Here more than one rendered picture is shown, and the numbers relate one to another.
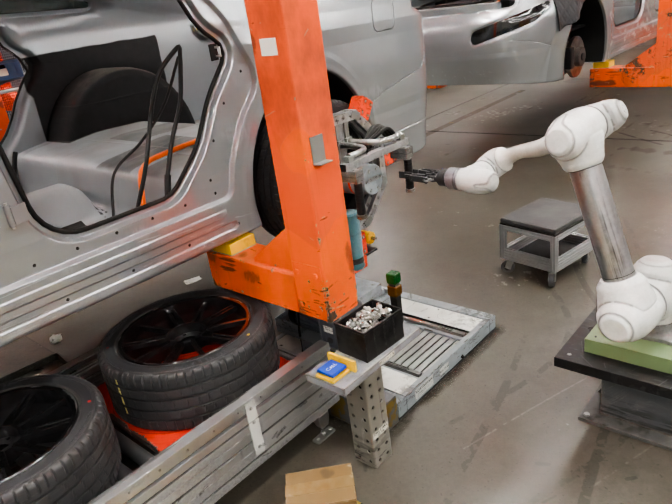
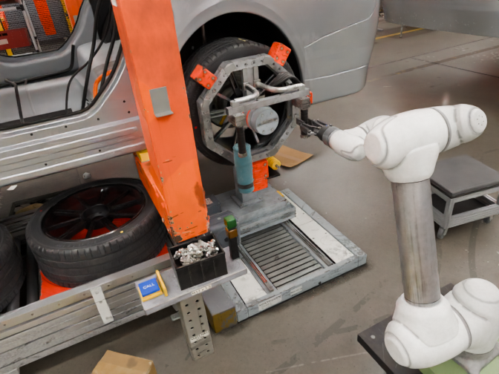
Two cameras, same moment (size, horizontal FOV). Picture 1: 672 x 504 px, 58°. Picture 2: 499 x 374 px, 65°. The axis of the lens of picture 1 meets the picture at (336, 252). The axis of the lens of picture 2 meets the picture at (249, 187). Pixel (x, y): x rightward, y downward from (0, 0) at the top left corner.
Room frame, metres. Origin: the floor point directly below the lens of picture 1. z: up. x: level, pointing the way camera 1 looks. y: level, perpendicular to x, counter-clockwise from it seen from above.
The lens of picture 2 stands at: (0.82, -0.74, 1.56)
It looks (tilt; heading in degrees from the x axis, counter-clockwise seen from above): 31 degrees down; 22
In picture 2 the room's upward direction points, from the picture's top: 5 degrees counter-clockwise
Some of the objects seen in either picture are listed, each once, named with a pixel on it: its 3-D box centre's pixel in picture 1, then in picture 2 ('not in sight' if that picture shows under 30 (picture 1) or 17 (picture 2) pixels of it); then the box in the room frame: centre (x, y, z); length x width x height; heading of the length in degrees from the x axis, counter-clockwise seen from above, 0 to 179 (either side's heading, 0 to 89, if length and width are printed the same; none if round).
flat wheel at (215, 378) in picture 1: (192, 352); (101, 227); (2.08, 0.61, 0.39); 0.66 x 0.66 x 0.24
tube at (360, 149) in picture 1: (343, 143); (240, 87); (2.45, -0.09, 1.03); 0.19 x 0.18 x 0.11; 45
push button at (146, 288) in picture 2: (332, 369); (149, 288); (1.70, 0.07, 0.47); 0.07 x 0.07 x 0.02; 45
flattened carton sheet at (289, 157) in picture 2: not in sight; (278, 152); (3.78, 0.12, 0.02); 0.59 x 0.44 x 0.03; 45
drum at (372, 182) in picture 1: (354, 177); (257, 116); (2.56, -0.13, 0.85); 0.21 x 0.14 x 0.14; 45
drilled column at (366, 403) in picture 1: (367, 410); (193, 317); (1.80, -0.03, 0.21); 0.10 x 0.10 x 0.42; 45
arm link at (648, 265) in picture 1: (653, 287); (473, 312); (1.83, -1.06, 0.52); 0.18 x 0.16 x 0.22; 131
